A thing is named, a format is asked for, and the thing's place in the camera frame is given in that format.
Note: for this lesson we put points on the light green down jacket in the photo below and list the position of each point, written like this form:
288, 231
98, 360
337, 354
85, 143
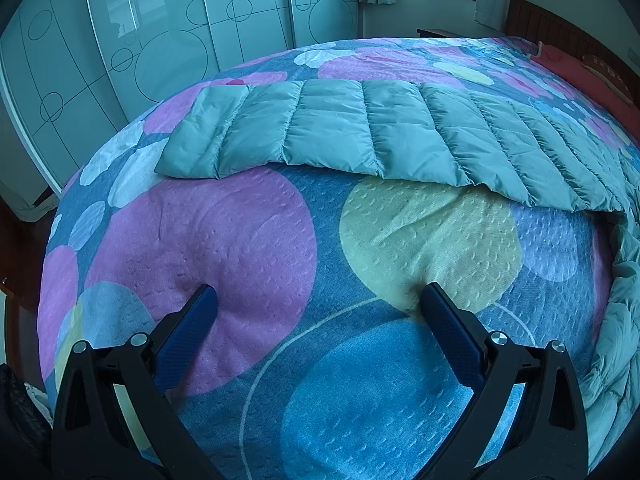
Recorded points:
402, 130

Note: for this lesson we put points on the dark wooden nightstand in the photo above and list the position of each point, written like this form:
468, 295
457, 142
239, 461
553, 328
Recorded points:
435, 33

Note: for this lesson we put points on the dark wooden headboard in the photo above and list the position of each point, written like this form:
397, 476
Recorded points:
534, 23

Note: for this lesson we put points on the red pillow blanket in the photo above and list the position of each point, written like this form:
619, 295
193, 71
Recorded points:
587, 82

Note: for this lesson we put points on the brown embroidered cushion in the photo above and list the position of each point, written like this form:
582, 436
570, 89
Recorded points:
609, 76

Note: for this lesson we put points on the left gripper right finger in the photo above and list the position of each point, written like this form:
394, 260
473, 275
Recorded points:
526, 419

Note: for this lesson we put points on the glossy white wardrobe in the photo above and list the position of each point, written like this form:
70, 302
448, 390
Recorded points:
74, 72

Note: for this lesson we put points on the colourful circle pattern bedspread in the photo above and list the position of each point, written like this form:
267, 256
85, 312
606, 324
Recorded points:
319, 364

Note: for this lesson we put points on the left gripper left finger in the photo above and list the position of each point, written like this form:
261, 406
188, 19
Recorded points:
113, 419

